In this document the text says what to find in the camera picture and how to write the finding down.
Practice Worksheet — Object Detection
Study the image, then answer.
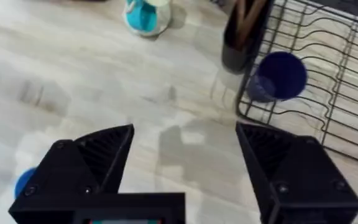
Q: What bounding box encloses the teal and white cup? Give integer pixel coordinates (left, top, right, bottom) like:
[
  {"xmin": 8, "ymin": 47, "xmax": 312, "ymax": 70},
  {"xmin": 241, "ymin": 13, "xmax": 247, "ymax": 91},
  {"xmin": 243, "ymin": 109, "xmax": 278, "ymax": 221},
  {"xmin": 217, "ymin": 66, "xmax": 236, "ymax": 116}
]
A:
[{"xmin": 122, "ymin": 0, "xmax": 173, "ymax": 37}]

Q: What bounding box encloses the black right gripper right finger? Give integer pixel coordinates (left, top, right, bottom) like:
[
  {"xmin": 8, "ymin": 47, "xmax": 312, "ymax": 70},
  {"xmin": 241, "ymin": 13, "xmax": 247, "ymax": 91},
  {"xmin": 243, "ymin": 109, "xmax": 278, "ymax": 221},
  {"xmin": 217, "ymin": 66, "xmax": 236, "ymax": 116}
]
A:
[{"xmin": 235, "ymin": 121, "xmax": 358, "ymax": 224}]

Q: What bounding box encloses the brown wooden utensil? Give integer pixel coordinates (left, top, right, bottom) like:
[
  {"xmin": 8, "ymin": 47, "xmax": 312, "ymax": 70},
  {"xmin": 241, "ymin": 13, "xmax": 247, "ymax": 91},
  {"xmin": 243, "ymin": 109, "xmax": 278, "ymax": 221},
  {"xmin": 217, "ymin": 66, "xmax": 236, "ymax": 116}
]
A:
[{"xmin": 234, "ymin": 0, "xmax": 269, "ymax": 50}]

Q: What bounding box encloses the black wire dish rack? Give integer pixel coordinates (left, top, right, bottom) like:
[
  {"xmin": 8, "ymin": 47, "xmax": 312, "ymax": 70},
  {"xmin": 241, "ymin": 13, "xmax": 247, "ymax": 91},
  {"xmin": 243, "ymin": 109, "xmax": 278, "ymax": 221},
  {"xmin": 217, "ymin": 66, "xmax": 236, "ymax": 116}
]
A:
[{"xmin": 234, "ymin": 0, "xmax": 358, "ymax": 169}]

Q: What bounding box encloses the dark blue cup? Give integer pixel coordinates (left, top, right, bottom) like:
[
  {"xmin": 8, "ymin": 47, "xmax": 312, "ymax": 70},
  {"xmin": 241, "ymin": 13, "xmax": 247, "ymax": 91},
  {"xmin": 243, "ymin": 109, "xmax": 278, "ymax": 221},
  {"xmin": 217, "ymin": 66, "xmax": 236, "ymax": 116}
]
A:
[{"xmin": 247, "ymin": 51, "xmax": 308, "ymax": 103}]

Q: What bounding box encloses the blue round object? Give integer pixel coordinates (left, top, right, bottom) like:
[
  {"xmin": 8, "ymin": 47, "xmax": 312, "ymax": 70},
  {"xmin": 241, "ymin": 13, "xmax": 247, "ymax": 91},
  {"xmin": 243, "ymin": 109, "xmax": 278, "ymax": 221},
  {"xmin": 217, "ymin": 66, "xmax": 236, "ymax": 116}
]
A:
[{"xmin": 14, "ymin": 167, "xmax": 38, "ymax": 200}]

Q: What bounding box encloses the black cutlery holder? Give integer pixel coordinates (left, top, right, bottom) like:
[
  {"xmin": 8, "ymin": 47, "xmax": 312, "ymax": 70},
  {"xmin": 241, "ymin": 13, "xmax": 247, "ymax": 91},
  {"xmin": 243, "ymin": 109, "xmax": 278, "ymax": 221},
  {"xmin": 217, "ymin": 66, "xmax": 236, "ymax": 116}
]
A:
[{"xmin": 221, "ymin": 0, "xmax": 275, "ymax": 75}]

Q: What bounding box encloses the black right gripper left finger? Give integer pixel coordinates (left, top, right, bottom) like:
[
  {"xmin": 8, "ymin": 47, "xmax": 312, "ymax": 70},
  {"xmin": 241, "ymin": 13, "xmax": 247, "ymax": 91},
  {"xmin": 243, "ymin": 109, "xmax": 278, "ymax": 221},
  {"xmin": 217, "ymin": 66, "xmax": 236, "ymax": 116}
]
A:
[{"xmin": 8, "ymin": 123, "xmax": 135, "ymax": 224}]

